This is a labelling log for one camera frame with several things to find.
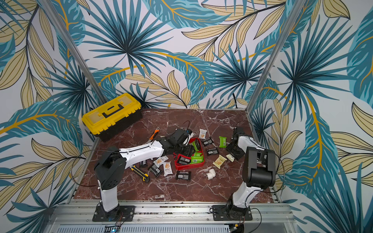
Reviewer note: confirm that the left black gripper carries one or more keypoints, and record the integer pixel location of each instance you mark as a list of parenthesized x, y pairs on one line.
[(189, 151)]

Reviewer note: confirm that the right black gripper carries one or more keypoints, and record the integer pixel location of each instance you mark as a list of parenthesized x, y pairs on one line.
[(233, 149)]

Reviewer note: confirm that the small cream packet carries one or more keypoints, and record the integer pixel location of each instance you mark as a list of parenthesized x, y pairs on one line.
[(230, 157)]

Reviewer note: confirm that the red storage box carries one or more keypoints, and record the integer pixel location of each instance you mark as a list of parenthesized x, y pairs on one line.
[(183, 162)]

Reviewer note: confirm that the cream square cookie packet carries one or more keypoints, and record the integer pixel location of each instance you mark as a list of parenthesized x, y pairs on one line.
[(219, 161)]

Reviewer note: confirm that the white drycake cookie packet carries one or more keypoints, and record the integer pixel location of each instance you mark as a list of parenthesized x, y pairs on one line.
[(167, 169)]

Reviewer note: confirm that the black wafer packet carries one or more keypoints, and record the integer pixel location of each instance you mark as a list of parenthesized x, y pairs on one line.
[(183, 175)]

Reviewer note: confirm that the tall black cookie packet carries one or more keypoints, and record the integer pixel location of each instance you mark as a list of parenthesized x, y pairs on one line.
[(143, 164)]

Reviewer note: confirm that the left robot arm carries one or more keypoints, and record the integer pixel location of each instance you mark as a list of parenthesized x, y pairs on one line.
[(110, 168)]

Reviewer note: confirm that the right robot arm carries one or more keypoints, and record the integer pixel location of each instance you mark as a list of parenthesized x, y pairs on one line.
[(259, 169)]

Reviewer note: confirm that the white pipe elbow fitting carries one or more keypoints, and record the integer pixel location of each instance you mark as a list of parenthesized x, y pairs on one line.
[(211, 174)]

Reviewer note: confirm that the green snack packet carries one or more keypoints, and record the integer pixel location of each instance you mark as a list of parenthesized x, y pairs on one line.
[(197, 159)]

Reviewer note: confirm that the yellow black utility knife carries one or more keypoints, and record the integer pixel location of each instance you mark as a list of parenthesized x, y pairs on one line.
[(145, 177)]

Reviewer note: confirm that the yellow black toolbox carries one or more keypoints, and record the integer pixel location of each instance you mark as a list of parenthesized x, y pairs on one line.
[(113, 117)]

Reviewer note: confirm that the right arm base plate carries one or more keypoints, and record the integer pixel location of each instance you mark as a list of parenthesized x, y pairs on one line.
[(232, 213)]

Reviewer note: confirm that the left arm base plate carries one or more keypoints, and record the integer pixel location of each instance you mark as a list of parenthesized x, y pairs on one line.
[(119, 213)]

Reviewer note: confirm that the aluminium front rail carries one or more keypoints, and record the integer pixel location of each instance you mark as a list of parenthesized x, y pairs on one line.
[(171, 217)]

